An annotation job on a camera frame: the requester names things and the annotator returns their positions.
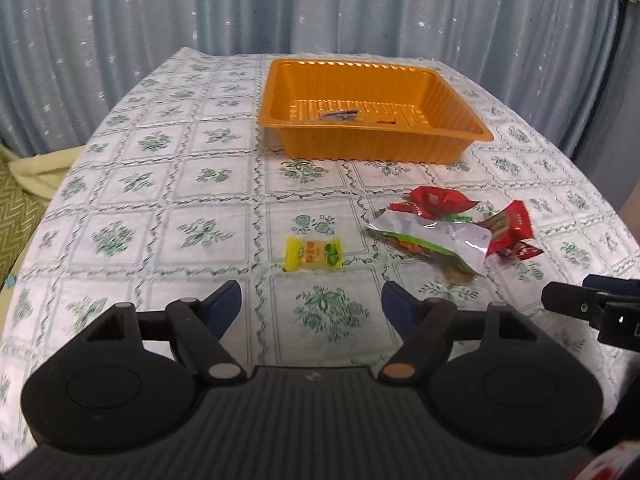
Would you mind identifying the silver snack packet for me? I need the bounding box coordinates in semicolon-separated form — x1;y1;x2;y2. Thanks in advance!
366;207;491;281

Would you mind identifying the grey blue star curtain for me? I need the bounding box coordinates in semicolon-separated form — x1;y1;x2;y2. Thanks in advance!
0;0;640;171

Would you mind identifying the orange plastic tray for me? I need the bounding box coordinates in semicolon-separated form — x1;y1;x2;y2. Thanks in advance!
258;58;495;165

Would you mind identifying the large red snack packet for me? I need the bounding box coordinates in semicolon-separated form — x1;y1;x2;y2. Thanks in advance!
387;186;481;223

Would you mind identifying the small red candy packet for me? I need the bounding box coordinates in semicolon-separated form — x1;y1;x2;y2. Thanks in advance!
507;241;544;261

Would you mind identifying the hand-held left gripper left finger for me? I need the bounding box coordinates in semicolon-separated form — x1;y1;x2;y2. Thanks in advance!
75;280;246;383

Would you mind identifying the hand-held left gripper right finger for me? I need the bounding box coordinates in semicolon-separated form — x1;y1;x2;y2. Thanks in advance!
377;280;556;381

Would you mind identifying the red brown snack packet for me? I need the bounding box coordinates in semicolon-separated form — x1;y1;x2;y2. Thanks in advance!
475;200;536;258

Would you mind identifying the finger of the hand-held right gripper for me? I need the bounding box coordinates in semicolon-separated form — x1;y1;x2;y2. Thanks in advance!
542;281;640;347
582;274;640;302

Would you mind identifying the yellow candy packet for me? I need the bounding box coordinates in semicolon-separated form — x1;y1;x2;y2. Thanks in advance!
284;236;346;272

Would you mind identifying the green zigzag cushion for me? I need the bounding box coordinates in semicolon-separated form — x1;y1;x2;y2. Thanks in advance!
0;145;51;286
10;146;83;198

